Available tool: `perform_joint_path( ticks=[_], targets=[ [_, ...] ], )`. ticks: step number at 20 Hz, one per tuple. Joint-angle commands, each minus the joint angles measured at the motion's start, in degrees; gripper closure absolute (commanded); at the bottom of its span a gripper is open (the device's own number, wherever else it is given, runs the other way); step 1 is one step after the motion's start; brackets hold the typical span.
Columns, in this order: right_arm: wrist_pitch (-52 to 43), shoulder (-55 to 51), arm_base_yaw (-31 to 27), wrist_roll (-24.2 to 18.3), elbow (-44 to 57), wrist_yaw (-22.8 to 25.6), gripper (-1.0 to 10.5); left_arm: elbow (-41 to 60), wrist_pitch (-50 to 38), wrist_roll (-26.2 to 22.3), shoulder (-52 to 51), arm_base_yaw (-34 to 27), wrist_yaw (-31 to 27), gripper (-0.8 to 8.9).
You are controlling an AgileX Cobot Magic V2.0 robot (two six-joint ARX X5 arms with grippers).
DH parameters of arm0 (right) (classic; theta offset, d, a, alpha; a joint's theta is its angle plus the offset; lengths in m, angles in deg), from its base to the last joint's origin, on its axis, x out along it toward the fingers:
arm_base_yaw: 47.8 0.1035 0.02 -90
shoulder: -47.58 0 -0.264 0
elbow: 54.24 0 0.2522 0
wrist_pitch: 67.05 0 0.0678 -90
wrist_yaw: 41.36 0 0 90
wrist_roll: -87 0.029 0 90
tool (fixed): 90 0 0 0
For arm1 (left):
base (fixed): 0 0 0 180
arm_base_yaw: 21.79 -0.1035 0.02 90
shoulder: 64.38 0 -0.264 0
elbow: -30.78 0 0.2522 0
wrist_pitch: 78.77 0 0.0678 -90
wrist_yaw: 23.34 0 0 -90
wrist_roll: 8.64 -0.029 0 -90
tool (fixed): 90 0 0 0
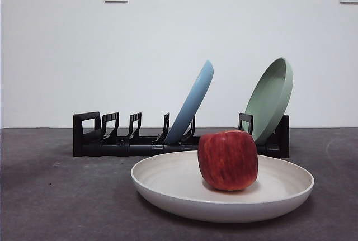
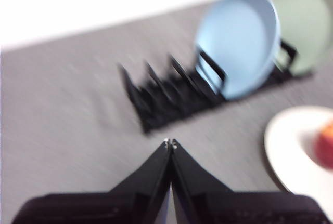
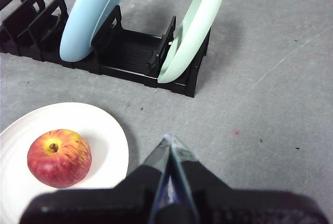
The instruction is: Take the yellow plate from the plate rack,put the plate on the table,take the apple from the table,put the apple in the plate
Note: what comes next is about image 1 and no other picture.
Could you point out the blue round plate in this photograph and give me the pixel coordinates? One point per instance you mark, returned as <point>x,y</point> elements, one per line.
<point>193,104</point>

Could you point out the pale green round plate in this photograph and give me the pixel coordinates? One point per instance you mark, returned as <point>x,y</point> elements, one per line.
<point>271,104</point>

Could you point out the red apple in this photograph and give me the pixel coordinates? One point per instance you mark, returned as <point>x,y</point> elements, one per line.
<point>228,162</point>

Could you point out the cream yellow round plate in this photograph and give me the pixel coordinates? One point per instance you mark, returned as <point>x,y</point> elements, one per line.
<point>173,185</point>

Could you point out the black plastic plate rack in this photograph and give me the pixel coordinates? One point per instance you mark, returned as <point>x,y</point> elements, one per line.
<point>112,148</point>

